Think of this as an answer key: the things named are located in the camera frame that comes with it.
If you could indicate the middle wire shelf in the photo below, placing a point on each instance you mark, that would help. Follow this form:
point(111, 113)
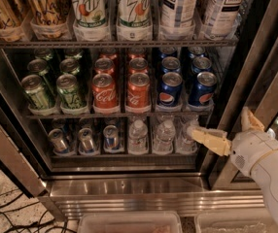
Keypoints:
point(125, 114)

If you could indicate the right clear plastic bin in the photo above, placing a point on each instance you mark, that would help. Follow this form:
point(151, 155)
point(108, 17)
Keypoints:
point(256, 220)

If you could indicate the Red Bull can right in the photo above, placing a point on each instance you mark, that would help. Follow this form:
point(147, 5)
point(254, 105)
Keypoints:
point(111, 137)

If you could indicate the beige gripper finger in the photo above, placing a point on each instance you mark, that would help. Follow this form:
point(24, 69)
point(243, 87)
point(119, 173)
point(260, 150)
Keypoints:
point(214, 140)
point(249, 121)

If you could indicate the clear plastic bin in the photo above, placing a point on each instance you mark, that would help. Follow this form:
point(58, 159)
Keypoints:
point(131, 222)
point(256, 220)

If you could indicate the front right Pepsi can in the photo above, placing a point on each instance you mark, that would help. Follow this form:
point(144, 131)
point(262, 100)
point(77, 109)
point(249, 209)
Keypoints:
point(203, 88)

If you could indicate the left 7up bottle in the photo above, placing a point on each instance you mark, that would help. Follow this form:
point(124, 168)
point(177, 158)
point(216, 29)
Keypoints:
point(90, 13)

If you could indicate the left tea bottle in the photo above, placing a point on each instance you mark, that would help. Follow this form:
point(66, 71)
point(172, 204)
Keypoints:
point(177, 13)

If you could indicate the upper wire shelf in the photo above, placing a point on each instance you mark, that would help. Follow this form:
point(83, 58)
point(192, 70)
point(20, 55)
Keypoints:
point(115, 44)

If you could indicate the red bull can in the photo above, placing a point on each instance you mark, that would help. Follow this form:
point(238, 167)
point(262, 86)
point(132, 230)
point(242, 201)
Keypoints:
point(59, 142)
point(111, 137)
point(86, 145)

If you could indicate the second row green can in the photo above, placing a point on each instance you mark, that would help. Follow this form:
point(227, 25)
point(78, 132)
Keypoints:
point(41, 68)
point(70, 66)

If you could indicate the front left Coca-Cola can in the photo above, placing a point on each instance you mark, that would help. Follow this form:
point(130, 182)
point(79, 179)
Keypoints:
point(104, 91)

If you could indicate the wire shelf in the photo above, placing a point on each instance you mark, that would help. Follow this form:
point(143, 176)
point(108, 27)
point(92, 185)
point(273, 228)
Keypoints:
point(125, 114)
point(115, 44)

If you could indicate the front right green can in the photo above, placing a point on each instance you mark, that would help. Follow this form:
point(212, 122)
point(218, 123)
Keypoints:
point(69, 91)

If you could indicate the second row left Pepsi can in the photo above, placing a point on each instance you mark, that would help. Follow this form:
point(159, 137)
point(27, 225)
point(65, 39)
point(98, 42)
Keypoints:
point(170, 64)

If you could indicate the second row pepsi can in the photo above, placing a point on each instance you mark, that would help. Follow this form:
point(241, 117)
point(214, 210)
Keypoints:
point(201, 64)
point(170, 64)

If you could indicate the front right Coca-Cola can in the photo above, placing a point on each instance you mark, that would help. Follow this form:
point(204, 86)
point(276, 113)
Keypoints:
point(138, 88)

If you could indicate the right 7up bottle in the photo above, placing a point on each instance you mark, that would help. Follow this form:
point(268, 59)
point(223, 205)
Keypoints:
point(134, 13)

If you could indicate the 7up bottle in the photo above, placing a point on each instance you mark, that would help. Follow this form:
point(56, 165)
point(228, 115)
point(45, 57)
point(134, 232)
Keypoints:
point(134, 13)
point(90, 13)

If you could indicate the Red Bull can middle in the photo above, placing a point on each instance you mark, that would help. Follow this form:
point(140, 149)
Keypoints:
point(86, 145)

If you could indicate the clear water bottle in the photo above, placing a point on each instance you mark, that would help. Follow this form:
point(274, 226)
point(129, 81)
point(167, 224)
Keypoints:
point(185, 143)
point(137, 137)
point(163, 140)

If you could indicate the second row right green can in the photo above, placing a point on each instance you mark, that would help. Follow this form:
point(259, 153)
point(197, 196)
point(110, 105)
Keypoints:
point(70, 66)

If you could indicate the second row right Pepsi can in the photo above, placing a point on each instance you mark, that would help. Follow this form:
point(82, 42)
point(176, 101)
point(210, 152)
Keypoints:
point(201, 64)

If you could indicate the front left Pepsi can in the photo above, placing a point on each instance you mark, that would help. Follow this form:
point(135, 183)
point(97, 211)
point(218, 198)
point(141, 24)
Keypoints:
point(169, 89)

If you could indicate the left clear plastic bin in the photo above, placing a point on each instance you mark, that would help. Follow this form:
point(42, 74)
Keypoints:
point(131, 222)

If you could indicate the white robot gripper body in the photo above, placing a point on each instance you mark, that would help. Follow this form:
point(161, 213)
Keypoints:
point(255, 148)

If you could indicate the tea bottle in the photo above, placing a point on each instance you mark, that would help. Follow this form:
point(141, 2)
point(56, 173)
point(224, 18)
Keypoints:
point(219, 17)
point(177, 13)

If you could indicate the front left green can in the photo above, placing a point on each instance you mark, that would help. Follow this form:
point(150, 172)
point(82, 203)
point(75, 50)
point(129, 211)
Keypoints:
point(37, 92)

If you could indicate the second row left green can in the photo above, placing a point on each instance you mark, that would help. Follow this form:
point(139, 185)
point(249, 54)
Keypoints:
point(41, 68)

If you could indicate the second row coca-cola can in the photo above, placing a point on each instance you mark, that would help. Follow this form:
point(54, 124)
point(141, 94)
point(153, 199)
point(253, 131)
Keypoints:
point(104, 66)
point(138, 65)

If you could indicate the glass fridge door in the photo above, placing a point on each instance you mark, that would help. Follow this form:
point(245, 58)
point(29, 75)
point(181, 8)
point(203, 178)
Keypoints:
point(263, 101)

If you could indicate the right tea bottle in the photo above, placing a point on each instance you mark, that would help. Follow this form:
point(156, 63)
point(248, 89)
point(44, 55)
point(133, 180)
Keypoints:
point(219, 17)

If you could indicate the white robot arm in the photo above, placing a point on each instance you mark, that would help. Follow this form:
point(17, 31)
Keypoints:
point(265, 175)

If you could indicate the Red Bull can left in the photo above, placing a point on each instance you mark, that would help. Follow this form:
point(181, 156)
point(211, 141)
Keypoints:
point(59, 142)

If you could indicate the second row right Coca-Cola can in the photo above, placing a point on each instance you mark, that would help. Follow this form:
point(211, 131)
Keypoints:
point(138, 65)

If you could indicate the second row left Coca-Cola can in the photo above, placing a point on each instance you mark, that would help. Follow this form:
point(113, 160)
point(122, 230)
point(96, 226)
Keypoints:
point(104, 66)

